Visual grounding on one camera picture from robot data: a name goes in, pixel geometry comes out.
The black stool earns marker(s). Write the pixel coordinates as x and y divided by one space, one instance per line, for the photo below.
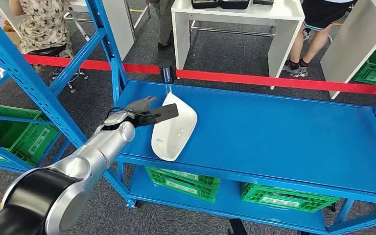
48 51

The person standing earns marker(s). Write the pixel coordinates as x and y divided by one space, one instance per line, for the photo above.
317 13

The black barrier post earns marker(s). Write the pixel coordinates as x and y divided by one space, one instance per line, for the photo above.
166 71

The pale grey table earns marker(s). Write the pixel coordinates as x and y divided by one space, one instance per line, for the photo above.
353 45

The open green plastic crate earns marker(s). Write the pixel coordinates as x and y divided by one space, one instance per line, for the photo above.
29 142

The red barrier belt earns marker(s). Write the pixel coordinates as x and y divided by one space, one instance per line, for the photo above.
256 80

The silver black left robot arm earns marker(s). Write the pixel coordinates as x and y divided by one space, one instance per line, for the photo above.
77 168

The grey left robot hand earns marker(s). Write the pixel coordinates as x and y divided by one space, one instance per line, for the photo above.
139 106

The blue metal workbench rack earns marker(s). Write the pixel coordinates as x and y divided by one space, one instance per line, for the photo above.
272 136

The person in dark trousers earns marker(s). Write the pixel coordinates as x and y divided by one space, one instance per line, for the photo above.
165 22

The black rack caster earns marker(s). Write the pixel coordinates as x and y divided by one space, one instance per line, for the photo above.
332 207

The folded green plastic crate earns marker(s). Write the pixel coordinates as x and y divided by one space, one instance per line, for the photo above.
188 186
282 199

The white table with metal legs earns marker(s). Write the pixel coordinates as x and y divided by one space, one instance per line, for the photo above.
120 26

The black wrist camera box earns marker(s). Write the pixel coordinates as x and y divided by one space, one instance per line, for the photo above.
167 113

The black case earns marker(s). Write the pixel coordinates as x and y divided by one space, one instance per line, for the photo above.
234 4
205 3

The white curved plastic part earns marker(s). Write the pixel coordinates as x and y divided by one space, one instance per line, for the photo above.
171 139

